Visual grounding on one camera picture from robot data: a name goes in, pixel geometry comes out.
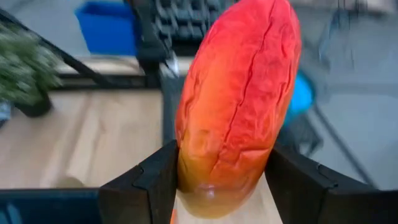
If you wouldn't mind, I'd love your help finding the red orange mango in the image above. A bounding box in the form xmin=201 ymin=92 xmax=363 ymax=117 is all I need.
xmin=174 ymin=0 xmax=302 ymax=218

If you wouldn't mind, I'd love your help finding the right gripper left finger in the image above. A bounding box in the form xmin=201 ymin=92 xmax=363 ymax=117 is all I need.
xmin=98 ymin=139 xmax=180 ymax=224

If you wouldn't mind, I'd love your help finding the blue round object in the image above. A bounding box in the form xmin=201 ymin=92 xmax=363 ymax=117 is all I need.
xmin=282 ymin=72 xmax=315 ymax=127

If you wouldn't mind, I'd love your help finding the blue plastic bin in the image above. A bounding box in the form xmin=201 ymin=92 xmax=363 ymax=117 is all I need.
xmin=74 ymin=0 xmax=139 ymax=57

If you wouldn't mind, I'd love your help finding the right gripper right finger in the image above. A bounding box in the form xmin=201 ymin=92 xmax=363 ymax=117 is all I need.
xmin=264 ymin=142 xmax=398 ymax=224

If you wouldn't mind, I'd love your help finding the green potted plant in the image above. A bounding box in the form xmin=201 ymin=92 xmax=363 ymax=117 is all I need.
xmin=0 ymin=23 xmax=63 ymax=118

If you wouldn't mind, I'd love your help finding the black keyboard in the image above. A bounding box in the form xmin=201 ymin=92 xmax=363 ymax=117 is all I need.
xmin=152 ymin=0 xmax=240 ymax=41

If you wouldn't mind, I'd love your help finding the black floor cable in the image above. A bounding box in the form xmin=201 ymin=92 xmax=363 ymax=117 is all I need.
xmin=310 ymin=102 xmax=376 ymax=187

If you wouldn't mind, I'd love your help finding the black aluminium table frame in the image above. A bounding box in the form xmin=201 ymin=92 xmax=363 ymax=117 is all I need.
xmin=0 ymin=7 xmax=187 ymax=147

